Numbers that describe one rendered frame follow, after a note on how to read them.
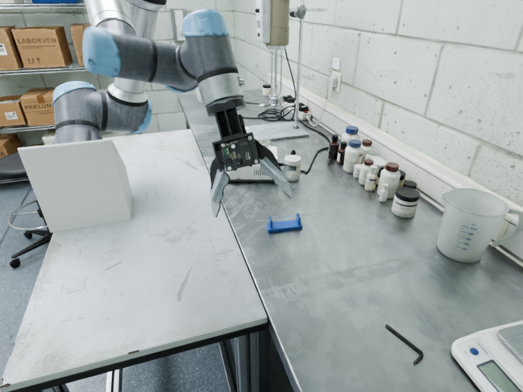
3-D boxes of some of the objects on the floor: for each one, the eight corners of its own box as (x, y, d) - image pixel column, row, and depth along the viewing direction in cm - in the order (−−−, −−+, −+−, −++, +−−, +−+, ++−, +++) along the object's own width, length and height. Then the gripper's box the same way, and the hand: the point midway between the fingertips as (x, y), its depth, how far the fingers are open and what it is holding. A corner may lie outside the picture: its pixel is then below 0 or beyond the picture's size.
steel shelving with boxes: (-29, 198, 284) (-179, -94, 187) (-12, 177, 317) (-131, -80, 220) (148, 175, 321) (100, -79, 224) (147, 158, 355) (104, -69, 258)
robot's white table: (114, 557, 102) (-4, 389, 57) (125, 281, 201) (85, 139, 155) (265, 495, 115) (268, 317, 69) (206, 265, 214) (191, 128, 168)
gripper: (164, 115, 56) (198, 229, 59) (279, 84, 55) (308, 200, 58) (177, 120, 64) (205, 218, 67) (277, 92, 64) (302, 194, 66)
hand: (254, 208), depth 65 cm, fingers open, 14 cm apart
